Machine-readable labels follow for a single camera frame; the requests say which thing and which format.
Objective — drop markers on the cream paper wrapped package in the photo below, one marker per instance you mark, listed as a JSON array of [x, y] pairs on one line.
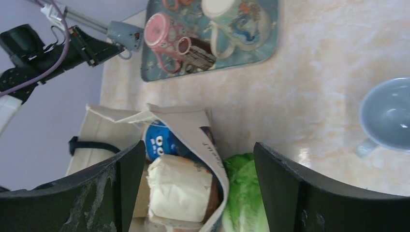
[[179, 189]]

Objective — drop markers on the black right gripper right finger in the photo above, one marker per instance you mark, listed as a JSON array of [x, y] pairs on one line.
[[299, 199]]

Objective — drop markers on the pink patterned mug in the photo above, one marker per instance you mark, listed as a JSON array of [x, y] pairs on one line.
[[162, 33]]

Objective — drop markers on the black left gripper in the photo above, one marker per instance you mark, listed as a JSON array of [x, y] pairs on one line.
[[31, 57]]

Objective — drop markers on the light blue mug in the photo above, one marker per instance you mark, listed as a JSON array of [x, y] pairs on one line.
[[384, 116]]

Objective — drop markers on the green romaine lettuce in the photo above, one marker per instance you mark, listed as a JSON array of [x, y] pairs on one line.
[[244, 211]]

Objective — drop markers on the salmon pink mug left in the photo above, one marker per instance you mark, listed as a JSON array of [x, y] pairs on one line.
[[173, 5]]

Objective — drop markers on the brown striped mug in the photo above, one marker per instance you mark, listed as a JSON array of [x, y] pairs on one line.
[[196, 52]]

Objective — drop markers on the blue cookie snack bag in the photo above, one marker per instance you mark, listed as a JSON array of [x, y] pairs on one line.
[[159, 140]]

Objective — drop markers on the cream dragon print mug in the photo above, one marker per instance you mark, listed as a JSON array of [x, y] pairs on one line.
[[245, 22]]

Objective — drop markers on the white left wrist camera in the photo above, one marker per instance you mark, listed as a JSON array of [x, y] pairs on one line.
[[52, 14]]

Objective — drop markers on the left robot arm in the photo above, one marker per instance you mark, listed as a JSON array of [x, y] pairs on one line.
[[12, 99]]

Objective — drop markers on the white ceramic mug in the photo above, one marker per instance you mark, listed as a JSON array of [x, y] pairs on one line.
[[127, 36]]

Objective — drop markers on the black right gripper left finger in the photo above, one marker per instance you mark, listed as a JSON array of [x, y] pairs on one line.
[[99, 198]]

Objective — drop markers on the cream canvas tote bag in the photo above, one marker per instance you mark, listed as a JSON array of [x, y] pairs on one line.
[[122, 128]]

